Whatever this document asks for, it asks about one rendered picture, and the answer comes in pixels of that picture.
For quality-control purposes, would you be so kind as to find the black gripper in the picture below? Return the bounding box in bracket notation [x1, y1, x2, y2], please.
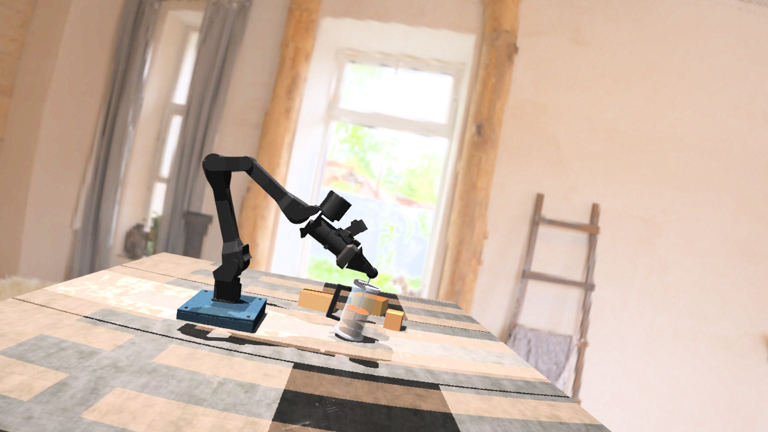
[322, 227, 376, 275]

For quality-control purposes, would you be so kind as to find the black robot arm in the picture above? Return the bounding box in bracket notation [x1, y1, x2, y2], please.
[202, 154, 367, 304]

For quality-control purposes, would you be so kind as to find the glass french press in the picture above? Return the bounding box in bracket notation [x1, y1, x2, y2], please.
[326, 267, 380, 341]

